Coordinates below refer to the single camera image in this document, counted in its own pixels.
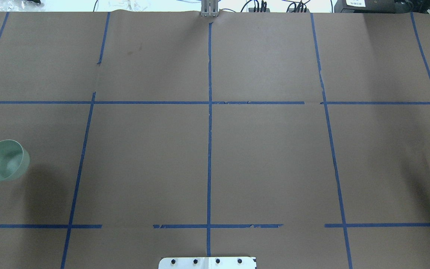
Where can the pale green bowl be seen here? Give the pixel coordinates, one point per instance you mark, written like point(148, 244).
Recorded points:
point(14, 160)

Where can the white crumpled plastic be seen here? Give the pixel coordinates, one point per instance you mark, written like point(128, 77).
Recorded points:
point(129, 5)

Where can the white metal mounting plate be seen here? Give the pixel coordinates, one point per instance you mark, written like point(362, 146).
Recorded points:
point(224, 262)

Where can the black power strip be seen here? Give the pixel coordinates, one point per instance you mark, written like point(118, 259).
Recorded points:
point(258, 9)

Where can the brown paper table cover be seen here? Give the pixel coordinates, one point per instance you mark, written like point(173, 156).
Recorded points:
point(302, 140)

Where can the black device with label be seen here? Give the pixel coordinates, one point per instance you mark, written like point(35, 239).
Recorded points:
point(381, 6)

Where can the grey metal post bracket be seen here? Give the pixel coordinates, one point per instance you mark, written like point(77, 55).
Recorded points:
point(209, 8)

